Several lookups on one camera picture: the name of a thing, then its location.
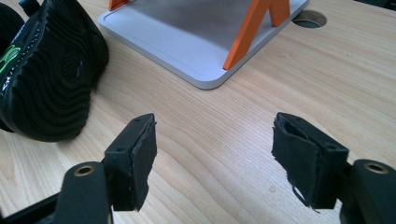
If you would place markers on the black shoe with green logo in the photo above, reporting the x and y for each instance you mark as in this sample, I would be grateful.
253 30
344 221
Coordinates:
49 71

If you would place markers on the orange rack frame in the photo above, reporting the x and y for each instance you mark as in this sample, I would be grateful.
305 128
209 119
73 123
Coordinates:
249 34

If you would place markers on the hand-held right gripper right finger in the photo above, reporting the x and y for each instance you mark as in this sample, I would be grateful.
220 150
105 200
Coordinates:
306 161

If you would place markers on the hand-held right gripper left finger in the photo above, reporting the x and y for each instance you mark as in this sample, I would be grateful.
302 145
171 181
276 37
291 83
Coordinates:
130 168

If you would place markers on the grey rack base tray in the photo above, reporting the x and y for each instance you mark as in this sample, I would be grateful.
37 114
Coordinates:
190 40

